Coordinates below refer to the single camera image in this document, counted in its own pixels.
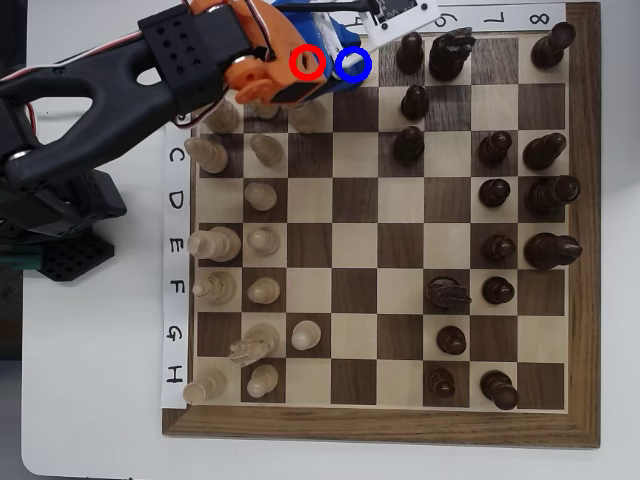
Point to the orange and blue gripper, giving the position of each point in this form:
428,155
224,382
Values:
344,50

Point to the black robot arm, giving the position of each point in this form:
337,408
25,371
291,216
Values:
190,55

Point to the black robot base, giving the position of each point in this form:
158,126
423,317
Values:
75,260

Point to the dark wooden pawn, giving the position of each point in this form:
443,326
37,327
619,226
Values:
497,291
414,102
451,341
410,57
409,146
498,249
494,193
494,148

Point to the light wooden pawn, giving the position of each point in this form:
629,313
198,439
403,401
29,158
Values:
263,290
266,150
260,196
305,335
265,111
262,241
261,381

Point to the dark wooden knight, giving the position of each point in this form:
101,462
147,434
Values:
447,57
445,295

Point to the white paper strip with numbers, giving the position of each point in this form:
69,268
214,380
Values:
470,20

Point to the light wooden knight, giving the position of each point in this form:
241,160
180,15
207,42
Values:
257,342
222,120

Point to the light wooden bishop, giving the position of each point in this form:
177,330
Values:
217,287
210,155

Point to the dark wooden rook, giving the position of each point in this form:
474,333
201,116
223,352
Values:
499,391
550,47

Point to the dark wooden bishop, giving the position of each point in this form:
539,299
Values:
544,151

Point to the light wooden king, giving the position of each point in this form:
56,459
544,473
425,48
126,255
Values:
217,244

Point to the dark wooden queen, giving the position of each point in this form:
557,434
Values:
550,195

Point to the white paper strip with letters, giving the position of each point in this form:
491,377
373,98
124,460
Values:
175,225

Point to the dark wooden king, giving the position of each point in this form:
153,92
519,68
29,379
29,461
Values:
550,251

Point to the black pawn at H6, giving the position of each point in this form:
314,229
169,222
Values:
440,384

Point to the light wooden rook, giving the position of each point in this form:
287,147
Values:
205,387

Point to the wooden chessboard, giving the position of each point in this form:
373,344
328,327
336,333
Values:
350,425

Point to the dark green clamp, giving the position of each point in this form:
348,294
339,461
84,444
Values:
20,260

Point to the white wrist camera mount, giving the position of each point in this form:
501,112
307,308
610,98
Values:
400,20

